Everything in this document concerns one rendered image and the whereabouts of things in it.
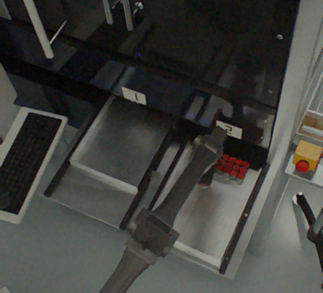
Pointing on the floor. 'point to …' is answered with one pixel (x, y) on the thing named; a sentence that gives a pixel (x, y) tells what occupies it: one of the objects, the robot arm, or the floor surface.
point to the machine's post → (293, 93)
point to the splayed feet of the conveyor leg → (310, 225)
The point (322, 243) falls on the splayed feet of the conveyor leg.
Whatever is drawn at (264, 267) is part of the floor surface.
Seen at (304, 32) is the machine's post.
